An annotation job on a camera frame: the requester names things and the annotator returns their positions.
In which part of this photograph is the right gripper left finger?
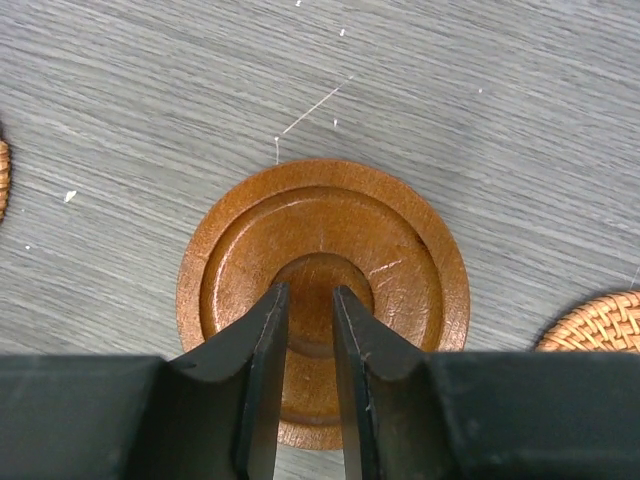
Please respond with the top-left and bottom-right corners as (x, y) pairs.
(164, 283), (289, 479)

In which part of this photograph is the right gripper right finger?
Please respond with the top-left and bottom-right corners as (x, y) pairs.
(333, 286), (450, 479)

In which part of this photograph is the wooden coaster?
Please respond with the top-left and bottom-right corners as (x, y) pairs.
(176, 159), (470, 450)

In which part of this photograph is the woven rattan coaster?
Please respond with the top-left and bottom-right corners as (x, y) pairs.
(535, 290), (640, 354)
(0, 140), (11, 221)

